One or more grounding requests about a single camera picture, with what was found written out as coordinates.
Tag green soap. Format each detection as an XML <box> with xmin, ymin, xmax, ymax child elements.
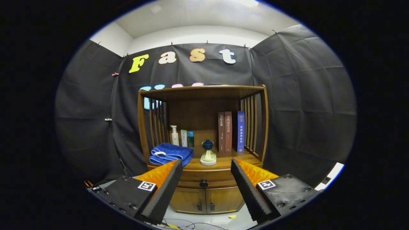
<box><xmin>200</xmin><ymin>149</ymin><xmax>217</xmax><ymax>166</ymax></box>

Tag wooden cabinet door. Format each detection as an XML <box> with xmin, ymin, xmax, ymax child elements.
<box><xmin>206</xmin><ymin>187</ymin><xmax>245</xmax><ymax>213</ymax></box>
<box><xmin>169</xmin><ymin>188</ymin><xmax>207</xmax><ymax>214</ymax></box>

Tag folded blue towel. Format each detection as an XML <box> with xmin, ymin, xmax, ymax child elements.
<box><xmin>149</xmin><ymin>142</ymin><xmax>194</xmax><ymax>167</ymax></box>

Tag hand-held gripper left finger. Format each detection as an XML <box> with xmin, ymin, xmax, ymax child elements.
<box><xmin>88</xmin><ymin>159</ymin><xmax>183</xmax><ymax>225</ymax></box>

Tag wooden cabinet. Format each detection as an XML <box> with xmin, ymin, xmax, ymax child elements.
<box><xmin>137</xmin><ymin>84</ymin><xmax>269</xmax><ymax>214</ymax></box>

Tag wooden countertop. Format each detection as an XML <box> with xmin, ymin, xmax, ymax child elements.
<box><xmin>148</xmin><ymin>148</ymin><xmax>262</xmax><ymax>170</ymax></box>

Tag brown book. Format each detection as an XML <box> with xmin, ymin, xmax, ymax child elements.
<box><xmin>225</xmin><ymin>111</ymin><xmax>233</xmax><ymax>153</ymax></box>
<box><xmin>218</xmin><ymin>112</ymin><xmax>226</xmax><ymax>153</ymax></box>

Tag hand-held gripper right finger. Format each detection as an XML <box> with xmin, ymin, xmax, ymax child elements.
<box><xmin>230</xmin><ymin>158</ymin><xmax>321</xmax><ymax>223</ymax></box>

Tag wooden drawer with black knob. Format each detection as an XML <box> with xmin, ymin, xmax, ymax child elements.
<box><xmin>148</xmin><ymin>165</ymin><xmax>263</xmax><ymax>188</ymax></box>

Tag black floor cables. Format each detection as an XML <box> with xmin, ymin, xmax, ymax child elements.
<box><xmin>160</xmin><ymin>218</ymin><xmax>227</xmax><ymax>230</ymax></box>

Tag blue book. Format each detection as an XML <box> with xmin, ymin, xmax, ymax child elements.
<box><xmin>237</xmin><ymin>111</ymin><xmax>245</xmax><ymax>153</ymax></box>

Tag white pump bottle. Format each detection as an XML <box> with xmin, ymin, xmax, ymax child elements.
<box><xmin>170</xmin><ymin>125</ymin><xmax>180</xmax><ymax>146</ymax></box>

